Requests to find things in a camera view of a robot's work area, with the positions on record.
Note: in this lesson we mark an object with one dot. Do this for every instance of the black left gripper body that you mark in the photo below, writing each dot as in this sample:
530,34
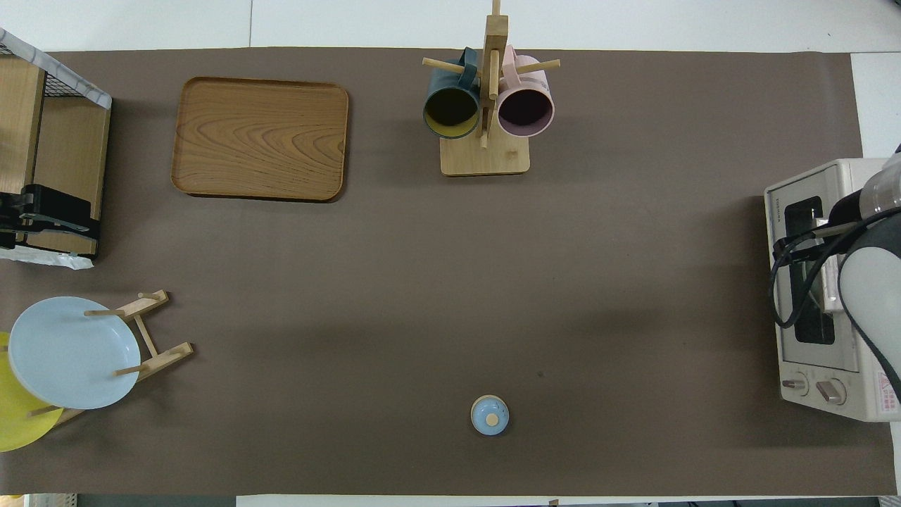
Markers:
53,205

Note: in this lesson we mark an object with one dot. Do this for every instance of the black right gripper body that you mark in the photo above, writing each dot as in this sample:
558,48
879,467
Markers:
845,211

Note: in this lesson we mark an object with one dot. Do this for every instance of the small silver oven knob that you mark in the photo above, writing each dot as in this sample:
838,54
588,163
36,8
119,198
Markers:
795,384

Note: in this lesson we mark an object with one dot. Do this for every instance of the large silver oven knob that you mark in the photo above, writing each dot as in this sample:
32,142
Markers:
832,391

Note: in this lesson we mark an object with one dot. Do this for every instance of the cream toaster oven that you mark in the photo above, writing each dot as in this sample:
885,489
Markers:
866,394

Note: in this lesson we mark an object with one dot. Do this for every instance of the white crumpled plastic sheet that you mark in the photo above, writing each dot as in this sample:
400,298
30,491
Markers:
49,259

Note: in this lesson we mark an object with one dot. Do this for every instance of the light blue round plate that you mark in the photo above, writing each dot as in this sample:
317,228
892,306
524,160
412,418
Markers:
63,359

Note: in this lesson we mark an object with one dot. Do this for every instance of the wooden plate rack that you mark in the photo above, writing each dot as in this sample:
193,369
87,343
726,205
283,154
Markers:
165,359

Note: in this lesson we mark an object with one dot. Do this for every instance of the large brown table mat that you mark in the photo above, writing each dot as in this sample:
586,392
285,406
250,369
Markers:
598,246

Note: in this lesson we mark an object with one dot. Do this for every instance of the rectangular wooden tray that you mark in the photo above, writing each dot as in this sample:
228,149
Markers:
260,141

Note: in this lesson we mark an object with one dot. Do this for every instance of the yellow round plate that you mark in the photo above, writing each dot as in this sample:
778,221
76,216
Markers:
14,422

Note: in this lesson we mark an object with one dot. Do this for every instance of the pink mug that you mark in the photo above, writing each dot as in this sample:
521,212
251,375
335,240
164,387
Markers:
524,113

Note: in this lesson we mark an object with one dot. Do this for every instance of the wooden mug tree stand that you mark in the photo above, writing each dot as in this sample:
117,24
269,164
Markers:
486,158

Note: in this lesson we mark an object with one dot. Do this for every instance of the dark teal mug yellow inside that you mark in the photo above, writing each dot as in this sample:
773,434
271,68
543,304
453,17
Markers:
450,113

